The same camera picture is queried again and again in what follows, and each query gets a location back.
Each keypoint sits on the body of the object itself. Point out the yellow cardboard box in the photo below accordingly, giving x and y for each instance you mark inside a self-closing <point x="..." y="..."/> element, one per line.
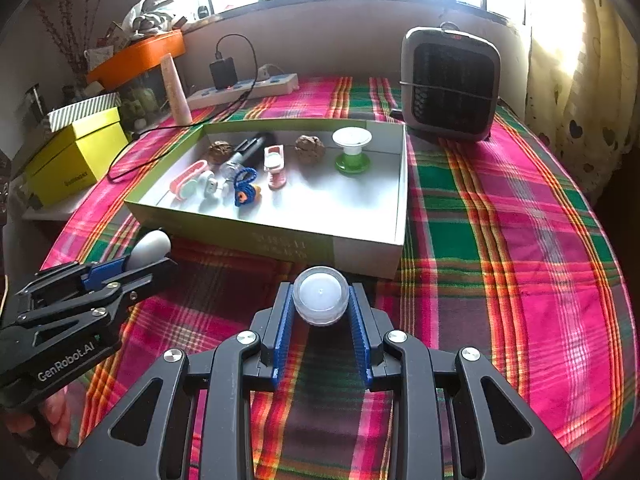
<point x="75" y="160"/>

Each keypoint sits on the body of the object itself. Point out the pink clip with mint pad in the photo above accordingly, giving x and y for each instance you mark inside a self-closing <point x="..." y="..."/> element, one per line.
<point x="187" y="187"/>

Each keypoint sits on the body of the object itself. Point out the white mushroom-shaped knob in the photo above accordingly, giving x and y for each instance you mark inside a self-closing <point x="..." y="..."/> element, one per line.
<point x="150" y="247"/>

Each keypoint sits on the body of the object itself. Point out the orange lidded clear container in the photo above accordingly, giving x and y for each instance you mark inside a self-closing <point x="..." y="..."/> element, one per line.
<point x="135" y="57"/>

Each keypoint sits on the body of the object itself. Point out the shallow green cardboard box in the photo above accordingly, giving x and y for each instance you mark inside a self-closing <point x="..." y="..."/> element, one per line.
<point x="325" y="205"/>

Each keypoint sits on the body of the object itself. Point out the pink green plaid tablecloth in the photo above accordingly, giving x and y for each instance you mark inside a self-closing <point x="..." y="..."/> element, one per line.
<point x="500" y="260"/>

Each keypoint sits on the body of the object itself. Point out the small white plastic piece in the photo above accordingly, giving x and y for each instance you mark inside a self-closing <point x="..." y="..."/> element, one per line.
<point x="212" y="187"/>

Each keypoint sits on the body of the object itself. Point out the white power strip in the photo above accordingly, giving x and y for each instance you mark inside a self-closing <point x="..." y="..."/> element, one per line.
<point x="270" y="85"/>

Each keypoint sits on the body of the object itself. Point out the green striped white box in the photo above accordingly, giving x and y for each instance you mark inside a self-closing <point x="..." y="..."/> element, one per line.
<point x="82" y="107"/>

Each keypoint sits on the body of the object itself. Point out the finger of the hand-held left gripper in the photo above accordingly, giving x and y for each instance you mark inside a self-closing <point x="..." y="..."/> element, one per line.
<point x="107" y="271"/>
<point x="145" y="280"/>

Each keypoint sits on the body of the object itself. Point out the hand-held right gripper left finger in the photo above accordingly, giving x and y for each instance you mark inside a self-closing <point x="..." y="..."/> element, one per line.
<point x="284" y="330"/>

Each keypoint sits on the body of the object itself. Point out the tall pink swirl clip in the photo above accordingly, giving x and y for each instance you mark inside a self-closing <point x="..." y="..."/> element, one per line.
<point x="275" y="180"/>

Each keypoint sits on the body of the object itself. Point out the black flashlight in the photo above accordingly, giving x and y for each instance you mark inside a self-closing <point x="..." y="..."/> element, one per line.
<point x="245" y="152"/>

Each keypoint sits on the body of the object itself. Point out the cream heart-print curtain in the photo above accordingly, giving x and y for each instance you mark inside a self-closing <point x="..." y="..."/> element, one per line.
<point x="575" y="85"/>

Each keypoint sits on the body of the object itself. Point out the dried flower twigs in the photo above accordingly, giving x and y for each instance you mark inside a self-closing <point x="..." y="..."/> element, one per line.
<point x="60" y="25"/>

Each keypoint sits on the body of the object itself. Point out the clear storage container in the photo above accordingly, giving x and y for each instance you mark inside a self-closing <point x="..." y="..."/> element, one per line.
<point x="145" y="95"/>

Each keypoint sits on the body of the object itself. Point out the clear round jar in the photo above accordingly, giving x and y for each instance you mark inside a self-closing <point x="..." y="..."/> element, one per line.
<point x="320" y="295"/>

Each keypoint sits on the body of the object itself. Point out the green and white spool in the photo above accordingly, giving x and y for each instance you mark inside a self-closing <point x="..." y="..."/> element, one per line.
<point x="352" y="137"/>

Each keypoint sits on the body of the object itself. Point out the brown walnut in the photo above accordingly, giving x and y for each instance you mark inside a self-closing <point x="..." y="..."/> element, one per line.
<point x="220" y="152"/>
<point x="310" y="147"/>

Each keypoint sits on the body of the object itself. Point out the black charger adapter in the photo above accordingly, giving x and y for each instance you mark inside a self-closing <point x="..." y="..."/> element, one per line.
<point x="223" y="75"/>

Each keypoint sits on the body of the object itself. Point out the crumpled white plastic bag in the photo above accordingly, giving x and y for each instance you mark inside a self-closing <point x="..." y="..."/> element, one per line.
<point x="145" y="20"/>

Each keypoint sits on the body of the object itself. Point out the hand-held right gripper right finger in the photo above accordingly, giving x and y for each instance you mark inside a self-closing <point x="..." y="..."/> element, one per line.
<point x="361" y="332"/>

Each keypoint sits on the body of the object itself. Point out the person's left hand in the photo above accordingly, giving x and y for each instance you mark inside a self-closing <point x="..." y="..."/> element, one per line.
<point x="57" y="412"/>

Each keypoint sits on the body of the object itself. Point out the grey space heater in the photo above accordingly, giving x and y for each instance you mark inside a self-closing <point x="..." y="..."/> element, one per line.
<point x="450" y="85"/>

